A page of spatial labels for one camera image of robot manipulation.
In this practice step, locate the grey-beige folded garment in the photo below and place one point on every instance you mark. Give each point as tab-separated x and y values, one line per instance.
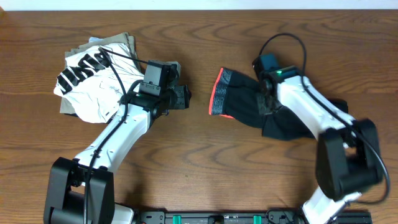
65	106

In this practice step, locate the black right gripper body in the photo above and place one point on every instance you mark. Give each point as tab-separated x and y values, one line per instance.
268	104

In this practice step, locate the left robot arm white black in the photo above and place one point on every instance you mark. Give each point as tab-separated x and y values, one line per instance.
81	190

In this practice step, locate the black shorts with grey waistband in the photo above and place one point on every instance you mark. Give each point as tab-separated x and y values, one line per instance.
242	99

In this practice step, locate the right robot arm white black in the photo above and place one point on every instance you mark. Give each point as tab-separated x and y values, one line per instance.
348	160

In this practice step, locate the white shirt with black print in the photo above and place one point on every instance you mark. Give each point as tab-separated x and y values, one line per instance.
92	85

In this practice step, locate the light blue folded garment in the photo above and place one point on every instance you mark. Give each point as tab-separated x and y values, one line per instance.
94	39

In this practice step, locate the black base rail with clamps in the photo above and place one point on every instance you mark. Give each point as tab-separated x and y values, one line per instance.
268	217

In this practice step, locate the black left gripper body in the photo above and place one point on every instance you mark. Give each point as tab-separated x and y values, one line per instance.
181	96

